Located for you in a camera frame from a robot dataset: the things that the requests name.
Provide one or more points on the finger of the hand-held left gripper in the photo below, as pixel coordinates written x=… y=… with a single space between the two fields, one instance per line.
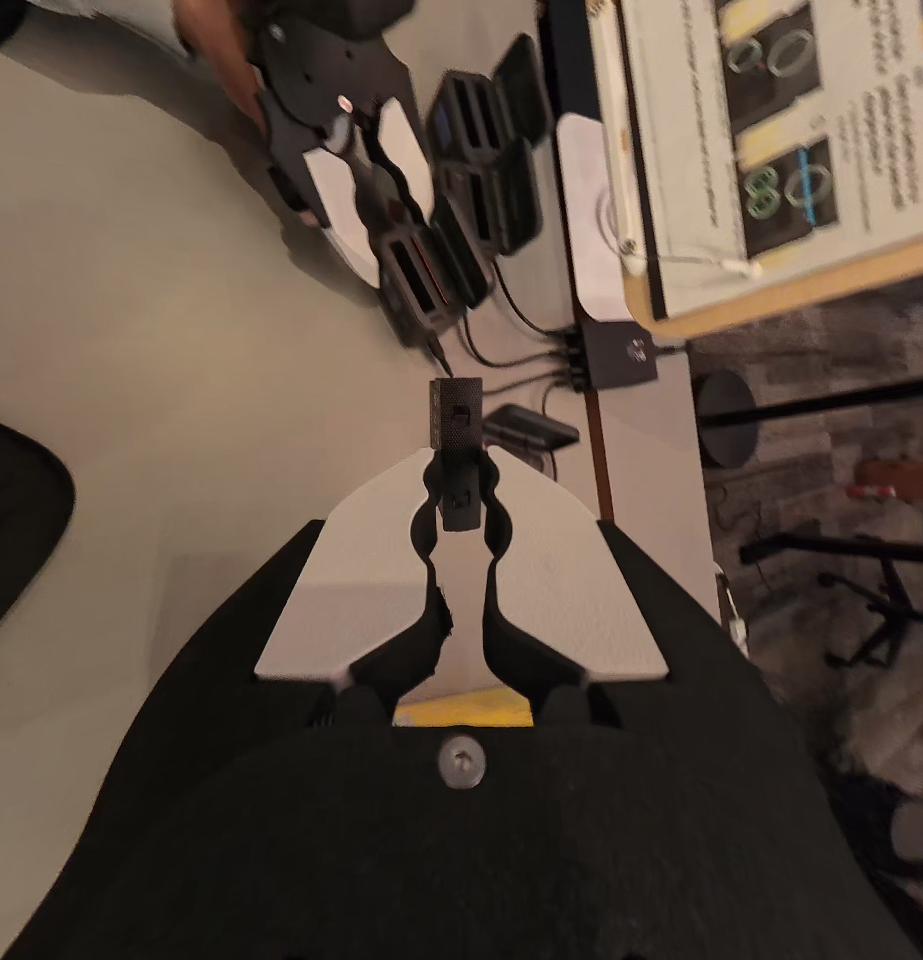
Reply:
x=338 y=187
x=409 y=150

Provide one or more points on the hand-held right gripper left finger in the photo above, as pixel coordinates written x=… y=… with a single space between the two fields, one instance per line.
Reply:
x=356 y=600

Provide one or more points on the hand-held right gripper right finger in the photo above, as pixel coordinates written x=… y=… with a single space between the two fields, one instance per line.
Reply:
x=574 y=600

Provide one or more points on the black battery charging case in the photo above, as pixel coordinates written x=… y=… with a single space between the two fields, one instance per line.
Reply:
x=521 y=90
x=521 y=202
x=529 y=427
x=461 y=262

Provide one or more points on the black battery orange rim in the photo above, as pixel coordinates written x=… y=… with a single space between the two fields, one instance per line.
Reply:
x=458 y=420
x=435 y=281

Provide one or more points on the person's left hand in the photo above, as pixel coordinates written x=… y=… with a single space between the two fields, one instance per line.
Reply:
x=214 y=37

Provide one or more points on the black charging hub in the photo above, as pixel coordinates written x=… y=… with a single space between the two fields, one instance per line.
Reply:
x=619 y=356

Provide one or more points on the black tripod stand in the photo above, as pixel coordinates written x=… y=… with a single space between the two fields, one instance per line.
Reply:
x=881 y=600

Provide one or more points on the white paper poster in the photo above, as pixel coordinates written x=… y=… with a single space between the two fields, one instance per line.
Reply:
x=866 y=112

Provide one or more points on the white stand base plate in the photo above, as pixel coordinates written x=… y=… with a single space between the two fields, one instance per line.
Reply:
x=589 y=225

